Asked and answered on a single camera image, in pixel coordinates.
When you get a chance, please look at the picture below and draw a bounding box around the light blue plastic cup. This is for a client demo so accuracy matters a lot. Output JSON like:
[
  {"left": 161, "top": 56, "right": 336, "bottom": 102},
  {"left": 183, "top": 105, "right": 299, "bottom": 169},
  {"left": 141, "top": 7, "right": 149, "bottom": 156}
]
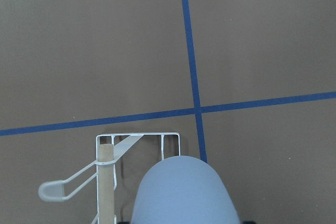
[{"left": 131, "top": 156, "right": 240, "bottom": 223}]

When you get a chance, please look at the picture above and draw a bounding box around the white wire cup rack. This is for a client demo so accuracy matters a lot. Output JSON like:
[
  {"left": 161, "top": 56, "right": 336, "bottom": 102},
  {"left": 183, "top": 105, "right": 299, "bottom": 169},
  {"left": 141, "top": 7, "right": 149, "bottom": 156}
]
[{"left": 38, "top": 132, "right": 181, "bottom": 223}]

